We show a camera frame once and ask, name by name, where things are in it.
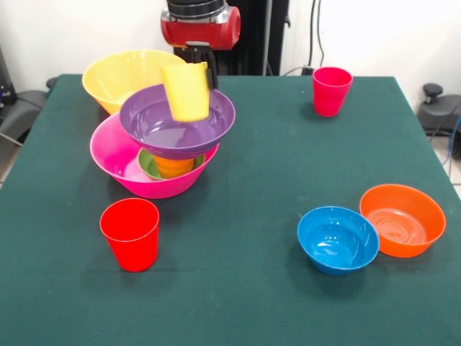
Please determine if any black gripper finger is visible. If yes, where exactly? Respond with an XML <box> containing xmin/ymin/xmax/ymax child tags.
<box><xmin>204</xmin><ymin>47</ymin><xmax>220</xmax><ymax>90</ymax></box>
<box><xmin>186</xmin><ymin>45</ymin><xmax>207</xmax><ymax>66</ymax></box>

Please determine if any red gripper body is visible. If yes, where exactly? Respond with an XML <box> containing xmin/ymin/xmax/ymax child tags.
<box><xmin>160</xmin><ymin>5</ymin><xmax>242</xmax><ymax>51</ymax></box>

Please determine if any yellow cup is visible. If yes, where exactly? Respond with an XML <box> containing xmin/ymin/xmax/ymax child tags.
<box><xmin>160</xmin><ymin>61</ymin><xmax>211</xmax><ymax>123</ymax></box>

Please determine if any purple bowl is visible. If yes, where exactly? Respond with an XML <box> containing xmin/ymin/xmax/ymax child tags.
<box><xmin>119</xmin><ymin>84</ymin><xmax>237</xmax><ymax>161</ymax></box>

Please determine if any orange cup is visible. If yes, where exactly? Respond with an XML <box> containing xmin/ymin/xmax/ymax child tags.
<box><xmin>158</xmin><ymin>167</ymin><xmax>194</xmax><ymax>180</ymax></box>
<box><xmin>153</xmin><ymin>154</ymin><xmax>195</xmax><ymax>172</ymax></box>

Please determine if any stack of green bowls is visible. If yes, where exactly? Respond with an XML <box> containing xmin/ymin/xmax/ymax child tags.
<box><xmin>137</xmin><ymin>148</ymin><xmax>206</xmax><ymax>180</ymax></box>

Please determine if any large orange bowl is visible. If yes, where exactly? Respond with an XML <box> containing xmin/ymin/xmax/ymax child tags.
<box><xmin>81</xmin><ymin>49</ymin><xmax>188</xmax><ymax>115</ymax></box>

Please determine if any crimson cup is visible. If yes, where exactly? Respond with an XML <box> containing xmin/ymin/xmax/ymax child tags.
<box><xmin>312</xmin><ymin>66</ymin><xmax>354</xmax><ymax>118</ymax></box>

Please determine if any large pink bowl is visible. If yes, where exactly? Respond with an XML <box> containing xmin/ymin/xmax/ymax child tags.
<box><xmin>89</xmin><ymin>113</ymin><xmax>221</xmax><ymax>200</ymax></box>

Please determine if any black machine base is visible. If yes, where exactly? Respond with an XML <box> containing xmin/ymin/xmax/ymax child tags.
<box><xmin>416</xmin><ymin>83</ymin><xmax>461</xmax><ymax>136</ymax></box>
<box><xmin>0</xmin><ymin>45</ymin><xmax>58</xmax><ymax>145</ymax></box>

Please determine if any red cup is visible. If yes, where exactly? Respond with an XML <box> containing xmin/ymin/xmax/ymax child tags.
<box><xmin>99</xmin><ymin>198</ymin><xmax>161</xmax><ymax>272</ymax></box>

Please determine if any blue bowl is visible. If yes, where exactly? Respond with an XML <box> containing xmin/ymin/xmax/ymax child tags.
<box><xmin>297</xmin><ymin>205</ymin><xmax>380</xmax><ymax>276</ymax></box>

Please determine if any dark green table cloth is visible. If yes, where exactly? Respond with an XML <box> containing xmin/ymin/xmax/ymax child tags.
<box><xmin>0</xmin><ymin>74</ymin><xmax>461</xmax><ymax>346</ymax></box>

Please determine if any orange-red bowl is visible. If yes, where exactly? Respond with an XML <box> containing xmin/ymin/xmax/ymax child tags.
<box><xmin>359</xmin><ymin>184</ymin><xmax>447</xmax><ymax>259</ymax></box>

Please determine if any black cable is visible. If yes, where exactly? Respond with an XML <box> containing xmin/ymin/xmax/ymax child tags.
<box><xmin>308</xmin><ymin>0</ymin><xmax>318</xmax><ymax>68</ymax></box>
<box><xmin>316</xmin><ymin>0</ymin><xmax>326</xmax><ymax>69</ymax></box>

